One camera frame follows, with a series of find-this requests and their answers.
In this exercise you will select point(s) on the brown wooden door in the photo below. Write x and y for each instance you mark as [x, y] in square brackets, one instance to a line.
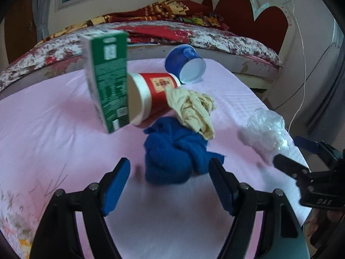
[18, 32]

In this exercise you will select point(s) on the person's right hand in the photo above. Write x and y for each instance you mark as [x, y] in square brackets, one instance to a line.
[320, 221]

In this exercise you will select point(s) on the blue paper cup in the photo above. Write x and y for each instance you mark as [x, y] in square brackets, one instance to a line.
[175, 62]

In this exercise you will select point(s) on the beige cloth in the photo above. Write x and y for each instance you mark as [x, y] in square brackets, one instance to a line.
[188, 108]

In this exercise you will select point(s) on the floral bed sheet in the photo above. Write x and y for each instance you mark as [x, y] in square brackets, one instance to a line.
[237, 43]

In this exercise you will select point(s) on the red paper cup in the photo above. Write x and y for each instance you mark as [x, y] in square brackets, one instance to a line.
[159, 86]

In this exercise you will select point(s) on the green drink carton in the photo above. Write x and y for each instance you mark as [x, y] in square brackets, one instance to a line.
[107, 81]

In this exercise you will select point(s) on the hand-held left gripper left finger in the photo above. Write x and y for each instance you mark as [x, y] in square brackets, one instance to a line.
[117, 186]

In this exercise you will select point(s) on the grey curtain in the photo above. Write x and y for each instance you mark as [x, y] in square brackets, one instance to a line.
[41, 8]
[334, 99]

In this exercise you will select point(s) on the red patterned blanket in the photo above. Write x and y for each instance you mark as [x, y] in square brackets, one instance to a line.
[161, 8]

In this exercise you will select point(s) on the blue cloth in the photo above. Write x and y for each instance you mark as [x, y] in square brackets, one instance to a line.
[169, 151]

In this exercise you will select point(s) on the clear plastic bag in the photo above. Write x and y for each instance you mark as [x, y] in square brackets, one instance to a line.
[264, 132]

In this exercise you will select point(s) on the pink floral tablecloth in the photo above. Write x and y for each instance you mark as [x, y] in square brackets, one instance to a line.
[54, 140]

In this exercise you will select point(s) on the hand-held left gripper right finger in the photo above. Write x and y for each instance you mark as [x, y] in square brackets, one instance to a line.
[222, 186]

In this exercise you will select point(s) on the white bed with red headboard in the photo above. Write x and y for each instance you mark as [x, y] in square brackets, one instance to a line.
[242, 13]

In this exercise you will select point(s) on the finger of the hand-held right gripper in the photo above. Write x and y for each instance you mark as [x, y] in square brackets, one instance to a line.
[288, 164]
[307, 143]

